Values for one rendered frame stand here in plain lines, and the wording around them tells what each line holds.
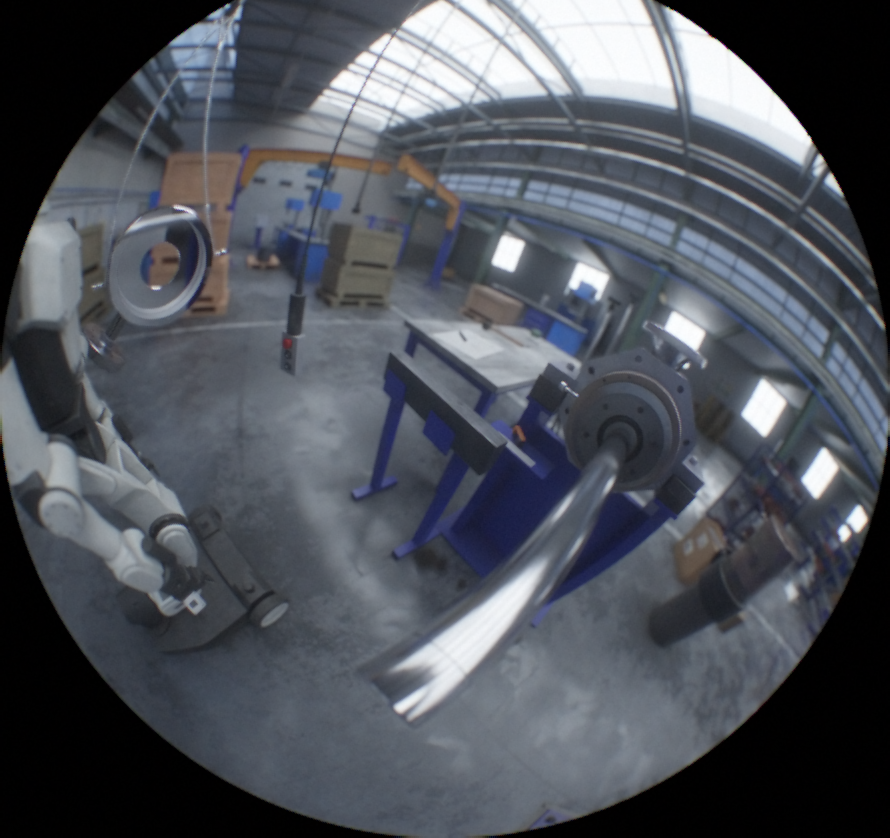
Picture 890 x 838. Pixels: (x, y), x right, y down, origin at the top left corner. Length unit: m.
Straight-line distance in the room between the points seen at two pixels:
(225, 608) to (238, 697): 0.42
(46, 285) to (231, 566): 1.10
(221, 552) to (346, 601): 0.59
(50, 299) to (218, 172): 3.62
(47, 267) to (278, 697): 1.38
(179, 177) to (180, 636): 4.05
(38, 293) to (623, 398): 1.16
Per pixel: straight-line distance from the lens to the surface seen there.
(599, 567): 1.26
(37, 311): 0.51
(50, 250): 0.53
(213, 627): 1.28
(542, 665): 1.66
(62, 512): 0.48
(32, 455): 0.47
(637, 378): 0.82
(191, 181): 4.07
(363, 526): 1.54
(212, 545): 1.34
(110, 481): 0.71
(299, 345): 0.80
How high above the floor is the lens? 1.35
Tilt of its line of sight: 29 degrees down
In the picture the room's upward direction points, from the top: 21 degrees clockwise
